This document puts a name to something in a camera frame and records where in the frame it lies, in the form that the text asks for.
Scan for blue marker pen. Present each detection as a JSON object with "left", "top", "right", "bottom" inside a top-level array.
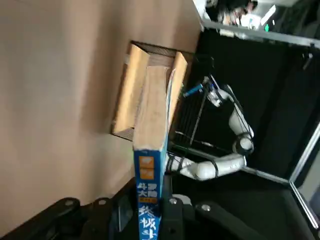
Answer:
[{"left": 182, "top": 84, "right": 204, "bottom": 98}]

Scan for black metal frame rack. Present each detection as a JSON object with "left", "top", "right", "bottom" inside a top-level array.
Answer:
[{"left": 171, "top": 56, "right": 219, "bottom": 156}]

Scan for blue cover paperback book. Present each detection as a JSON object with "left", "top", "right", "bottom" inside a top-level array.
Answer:
[{"left": 132, "top": 64, "right": 181, "bottom": 240}]

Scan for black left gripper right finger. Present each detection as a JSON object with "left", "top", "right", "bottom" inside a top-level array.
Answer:
[{"left": 161, "top": 174, "right": 316, "bottom": 240}]

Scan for black wire shelf wooden boards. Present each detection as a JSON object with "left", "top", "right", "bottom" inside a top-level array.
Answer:
[{"left": 110, "top": 40, "right": 195, "bottom": 144}]

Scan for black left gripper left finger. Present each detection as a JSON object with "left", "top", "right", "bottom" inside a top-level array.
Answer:
[{"left": 0, "top": 180, "right": 140, "bottom": 240}]

